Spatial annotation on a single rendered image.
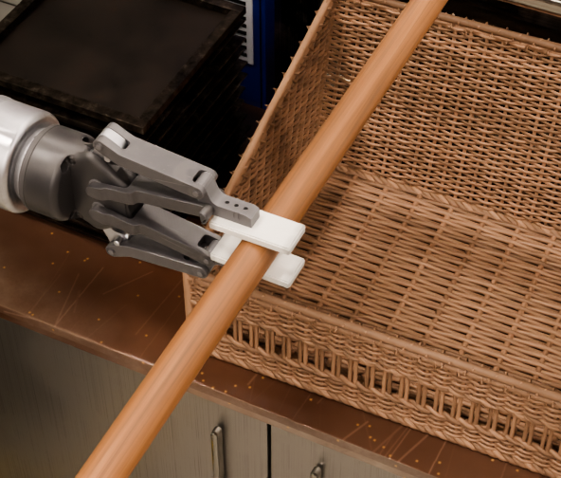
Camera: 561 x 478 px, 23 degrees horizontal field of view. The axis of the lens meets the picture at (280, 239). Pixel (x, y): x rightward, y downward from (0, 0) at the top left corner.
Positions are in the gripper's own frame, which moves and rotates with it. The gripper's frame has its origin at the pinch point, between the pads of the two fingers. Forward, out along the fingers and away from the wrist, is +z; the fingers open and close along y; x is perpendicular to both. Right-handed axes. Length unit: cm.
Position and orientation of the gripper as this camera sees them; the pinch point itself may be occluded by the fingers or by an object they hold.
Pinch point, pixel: (258, 243)
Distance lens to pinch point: 108.6
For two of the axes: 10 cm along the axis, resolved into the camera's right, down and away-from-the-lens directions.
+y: 0.0, 6.9, 7.2
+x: -4.4, 6.5, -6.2
